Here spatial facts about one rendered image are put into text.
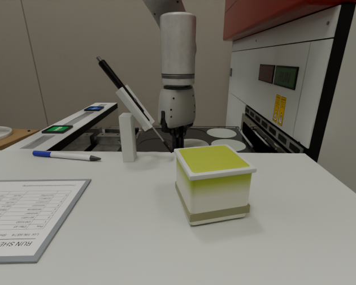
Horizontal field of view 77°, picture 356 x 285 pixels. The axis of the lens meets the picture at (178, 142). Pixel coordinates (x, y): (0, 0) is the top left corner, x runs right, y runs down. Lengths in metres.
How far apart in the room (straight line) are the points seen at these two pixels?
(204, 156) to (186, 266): 0.12
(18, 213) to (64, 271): 0.12
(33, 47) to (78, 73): 0.53
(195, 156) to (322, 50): 0.32
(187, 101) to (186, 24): 0.17
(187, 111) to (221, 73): 1.93
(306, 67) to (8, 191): 0.55
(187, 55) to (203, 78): 1.94
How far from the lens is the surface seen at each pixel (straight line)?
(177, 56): 0.54
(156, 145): 0.67
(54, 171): 0.43
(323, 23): 0.51
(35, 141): 0.63
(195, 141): 0.69
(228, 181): 0.24
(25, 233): 0.30
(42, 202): 0.34
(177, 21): 0.55
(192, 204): 0.24
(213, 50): 2.48
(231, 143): 0.69
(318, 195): 0.37
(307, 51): 0.54
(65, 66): 2.86
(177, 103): 0.56
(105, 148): 0.72
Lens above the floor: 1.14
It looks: 21 degrees down
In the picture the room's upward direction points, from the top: straight up
